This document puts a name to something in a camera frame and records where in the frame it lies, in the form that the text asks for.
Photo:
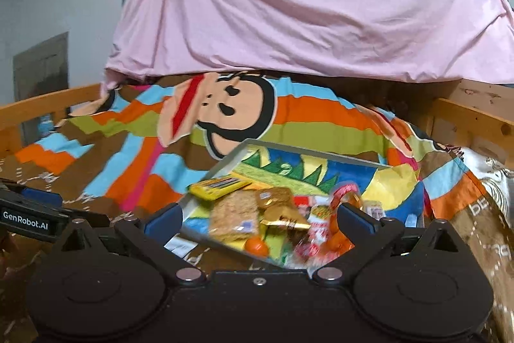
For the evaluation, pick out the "printed monkey blanket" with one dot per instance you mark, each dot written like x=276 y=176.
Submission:
x=321 y=118

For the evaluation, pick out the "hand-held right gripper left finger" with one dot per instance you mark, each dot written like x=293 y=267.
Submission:
x=162 y=222

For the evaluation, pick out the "clear rice bar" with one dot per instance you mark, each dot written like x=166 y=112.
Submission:
x=376 y=210

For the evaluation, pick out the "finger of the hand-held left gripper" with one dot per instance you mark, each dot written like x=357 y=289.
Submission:
x=40 y=195
x=86 y=217

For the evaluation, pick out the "brown snack bar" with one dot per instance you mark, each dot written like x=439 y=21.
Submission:
x=277 y=196

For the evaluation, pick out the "small mandarin orange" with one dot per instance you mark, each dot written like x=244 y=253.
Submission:
x=256 y=246

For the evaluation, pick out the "green seaweed snack packet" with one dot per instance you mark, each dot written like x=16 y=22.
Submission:
x=277 y=246

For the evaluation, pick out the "grey box with colourful lining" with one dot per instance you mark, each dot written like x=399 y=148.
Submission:
x=281 y=166

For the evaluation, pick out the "yellow and green snack packet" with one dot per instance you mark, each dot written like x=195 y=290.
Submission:
x=221 y=186

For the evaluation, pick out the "square puffed rice cake packet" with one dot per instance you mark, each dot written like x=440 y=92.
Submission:
x=235 y=216

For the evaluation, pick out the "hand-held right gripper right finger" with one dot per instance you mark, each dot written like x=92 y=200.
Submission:
x=356 y=220

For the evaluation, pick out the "wooden bed frame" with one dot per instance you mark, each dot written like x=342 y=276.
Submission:
x=474 y=118

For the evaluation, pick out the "orange snack bag red label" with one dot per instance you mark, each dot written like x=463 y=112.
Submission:
x=321 y=230

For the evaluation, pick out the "gold foil snack packet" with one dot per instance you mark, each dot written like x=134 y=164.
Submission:
x=283 y=218

